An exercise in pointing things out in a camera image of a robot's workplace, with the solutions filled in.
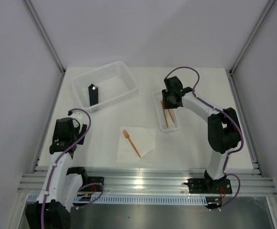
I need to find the aluminium mounting rail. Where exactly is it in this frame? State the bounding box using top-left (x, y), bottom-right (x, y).
top-left (17, 167), bottom-right (277, 198)

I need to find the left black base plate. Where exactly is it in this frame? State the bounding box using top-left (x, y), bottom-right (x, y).
top-left (79, 177), bottom-right (105, 192)

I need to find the black block in basket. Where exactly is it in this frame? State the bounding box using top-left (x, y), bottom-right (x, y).
top-left (88, 84), bottom-right (99, 106)

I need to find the orange plastic fork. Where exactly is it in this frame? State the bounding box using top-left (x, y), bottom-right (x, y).
top-left (123, 130), bottom-right (141, 158)

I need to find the right aluminium frame post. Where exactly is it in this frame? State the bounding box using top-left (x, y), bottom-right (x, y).
top-left (229, 0), bottom-right (277, 77)

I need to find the orange plastic spoon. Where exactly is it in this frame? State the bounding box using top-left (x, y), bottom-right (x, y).
top-left (168, 109), bottom-right (175, 124)

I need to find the white slotted cable duct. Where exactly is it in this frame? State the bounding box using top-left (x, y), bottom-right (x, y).
top-left (27, 194), bottom-right (208, 206)

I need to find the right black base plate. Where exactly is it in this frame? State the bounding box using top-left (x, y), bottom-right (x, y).
top-left (183, 178), bottom-right (232, 194)

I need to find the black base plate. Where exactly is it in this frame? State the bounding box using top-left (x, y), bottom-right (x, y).
top-left (183, 178), bottom-right (232, 194)
top-left (79, 177), bottom-right (105, 192)

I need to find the left aluminium frame post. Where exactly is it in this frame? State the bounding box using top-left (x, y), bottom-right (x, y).
top-left (22, 0), bottom-right (66, 75)

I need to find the white paper napkin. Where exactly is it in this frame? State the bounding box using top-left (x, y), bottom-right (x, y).
top-left (116, 126), bottom-right (156, 165)

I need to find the small white utensil tray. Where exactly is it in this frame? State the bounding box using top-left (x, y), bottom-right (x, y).
top-left (152, 91), bottom-right (179, 133)

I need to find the aluminium frame post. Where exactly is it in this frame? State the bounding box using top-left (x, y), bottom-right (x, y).
top-left (22, 0), bottom-right (66, 75)
top-left (229, 0), bottom-right (277, 77)

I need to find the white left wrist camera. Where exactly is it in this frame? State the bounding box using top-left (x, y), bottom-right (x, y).
top-left (68, 111), bottom-right (83, 127)

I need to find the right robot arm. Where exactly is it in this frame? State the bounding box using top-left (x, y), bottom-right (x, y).
top-left (162, 76), bottom-right (243, 193)

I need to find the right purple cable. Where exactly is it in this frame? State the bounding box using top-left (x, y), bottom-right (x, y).
top-left (165, 66), bottom-right (245, 167)

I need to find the large white plastic basket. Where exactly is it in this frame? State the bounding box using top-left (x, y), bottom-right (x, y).
top-left (71, 61), bottom-right (139, 113)

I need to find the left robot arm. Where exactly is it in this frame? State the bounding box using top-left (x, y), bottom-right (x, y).
top-left (25, 113), bottom-right (89, 229)

